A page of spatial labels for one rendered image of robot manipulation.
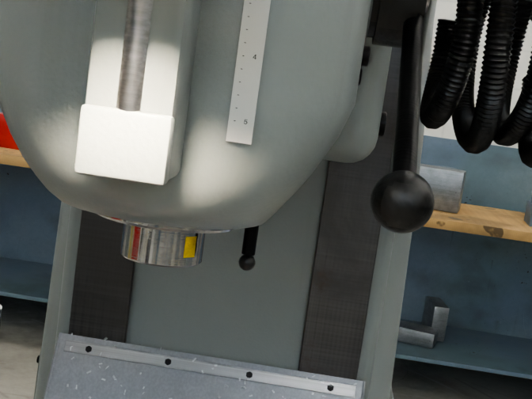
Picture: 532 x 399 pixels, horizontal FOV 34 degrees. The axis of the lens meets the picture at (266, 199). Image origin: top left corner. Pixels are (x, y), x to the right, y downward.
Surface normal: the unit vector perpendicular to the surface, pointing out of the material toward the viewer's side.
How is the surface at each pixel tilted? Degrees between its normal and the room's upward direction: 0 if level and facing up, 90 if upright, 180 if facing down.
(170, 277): 90
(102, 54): 90
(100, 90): 90
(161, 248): 90
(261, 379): 63
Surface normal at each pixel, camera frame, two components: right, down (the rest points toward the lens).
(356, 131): 0.07, 0.15
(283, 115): 0.37, 0.33
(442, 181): -0.28, 0.10
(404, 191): -0.10, -0.31
